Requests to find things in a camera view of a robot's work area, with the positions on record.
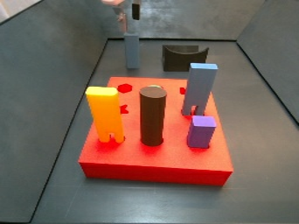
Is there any black curved stand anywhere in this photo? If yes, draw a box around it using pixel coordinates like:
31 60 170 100
163 45 210 72

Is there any light blue notched block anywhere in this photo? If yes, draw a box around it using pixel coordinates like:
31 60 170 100
182 63 219 116

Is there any green cylinder peg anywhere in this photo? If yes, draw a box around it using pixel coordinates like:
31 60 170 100
149 85 163 88

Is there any red foam shape board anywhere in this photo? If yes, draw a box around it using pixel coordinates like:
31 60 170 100
79 77 234 186

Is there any yellow notched block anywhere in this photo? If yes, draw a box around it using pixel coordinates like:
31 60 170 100
86 87 126 143

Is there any brown cylinder peg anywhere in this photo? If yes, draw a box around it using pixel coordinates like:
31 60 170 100
139 87 167 146

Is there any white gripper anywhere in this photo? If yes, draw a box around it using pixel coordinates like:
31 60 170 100
100 0 142 33

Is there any purple square block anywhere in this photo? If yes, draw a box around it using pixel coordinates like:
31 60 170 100
187 115 218 149

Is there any blue arch block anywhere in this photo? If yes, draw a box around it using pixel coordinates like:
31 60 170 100
125 33 141 69

